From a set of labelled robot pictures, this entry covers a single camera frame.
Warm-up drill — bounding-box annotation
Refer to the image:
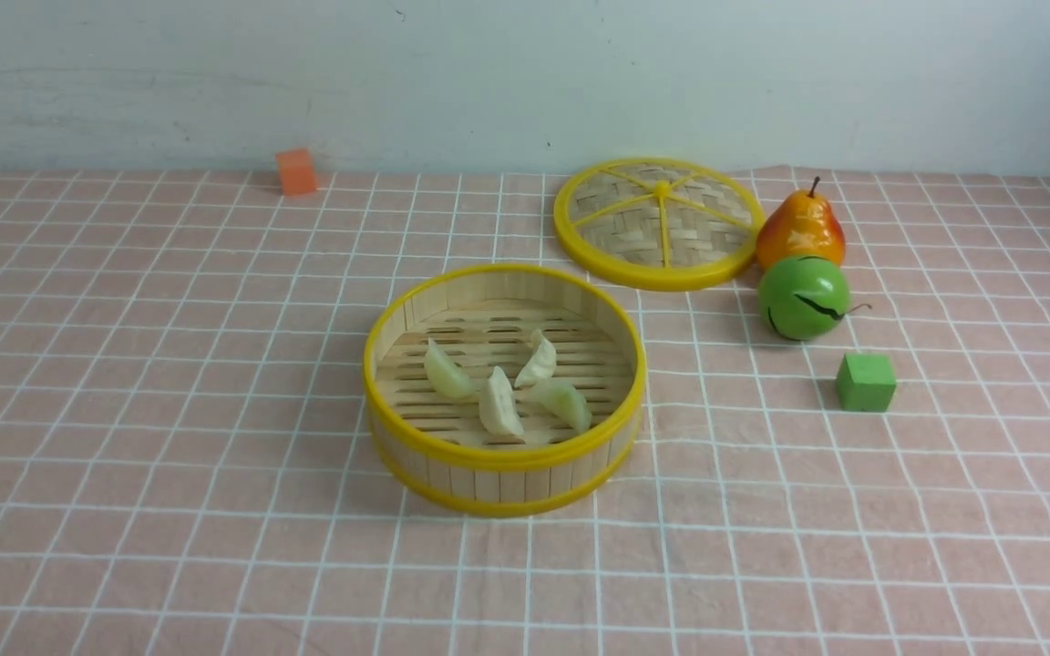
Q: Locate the bamboo steamer tray yellow rim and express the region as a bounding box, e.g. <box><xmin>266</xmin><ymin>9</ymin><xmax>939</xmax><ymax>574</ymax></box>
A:
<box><xmin>362</xmin><ymin>262</ymin><xmax>647</xmax><ymax>519</ymax></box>

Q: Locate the white dumpling bottom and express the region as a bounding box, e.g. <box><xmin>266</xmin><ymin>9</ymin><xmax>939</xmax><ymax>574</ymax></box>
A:
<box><xmin>478</xmin><ymin>366</ymin><xmax>524</xmax><ymax>439</ymax></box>

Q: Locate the orange yellow toy pear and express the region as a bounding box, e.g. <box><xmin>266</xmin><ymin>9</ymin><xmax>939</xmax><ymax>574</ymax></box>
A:
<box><xmin>755</xmin><ymin>176</ymin><xmax>847</xmax><ymax>271</ymax></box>

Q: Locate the pale green dumpling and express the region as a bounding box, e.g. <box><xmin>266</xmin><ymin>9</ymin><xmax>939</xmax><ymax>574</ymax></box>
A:
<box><xmin>422</xmin><ymin>339</ymin><xmax>478</xmax><ymax>402</ymax></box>

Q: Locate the woven bamboo steamer lid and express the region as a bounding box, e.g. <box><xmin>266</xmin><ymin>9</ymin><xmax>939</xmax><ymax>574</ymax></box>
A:
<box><xmin>551</xmin><ymin>158</ymin><xmax>767</xmax><ymax>293</ymax></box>

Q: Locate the white dumpling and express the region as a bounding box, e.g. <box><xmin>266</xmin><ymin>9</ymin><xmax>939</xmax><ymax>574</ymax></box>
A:
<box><xmin>513</xmin><ymin>329</ymin><xmax>557</xmax><ymax>389</ymax></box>
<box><xmin>478</xmin><ymin>366</ymin><xmax>524</xmax><ymax>439</ymax></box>

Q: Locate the green toy apple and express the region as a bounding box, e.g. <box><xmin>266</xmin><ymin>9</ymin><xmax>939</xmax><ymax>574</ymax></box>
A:
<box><xmin>757</xmin><ymin>254</ymin><xmax>872</xmax><ymax>342</ymax></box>

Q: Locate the pink checkered tablecloth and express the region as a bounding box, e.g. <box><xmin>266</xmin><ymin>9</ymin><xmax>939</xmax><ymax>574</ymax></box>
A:
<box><xmin>0</xmin><ymin>170</ymin><xmax>1050</xmax><ymax>655</ymax></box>

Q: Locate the orange foam cube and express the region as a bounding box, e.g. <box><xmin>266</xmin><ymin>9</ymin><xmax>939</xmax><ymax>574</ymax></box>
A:
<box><xmin>275</xmin><ymin>147</ymin><xmax>318</xmax><ymax>198</ymax></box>

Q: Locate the light green dumpling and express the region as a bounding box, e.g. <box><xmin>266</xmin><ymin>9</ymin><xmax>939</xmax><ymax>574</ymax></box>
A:
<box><xmin>528</xmin><ymin>378</ymin><xmax>592</xmax><ymax>435</ymax></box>

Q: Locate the green foam cube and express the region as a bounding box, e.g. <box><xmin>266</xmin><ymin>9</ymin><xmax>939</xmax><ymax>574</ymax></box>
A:
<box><xmin>835</xmin><ymin>353</ymin><xmax>898</xmax><ymax>414</ymax></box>

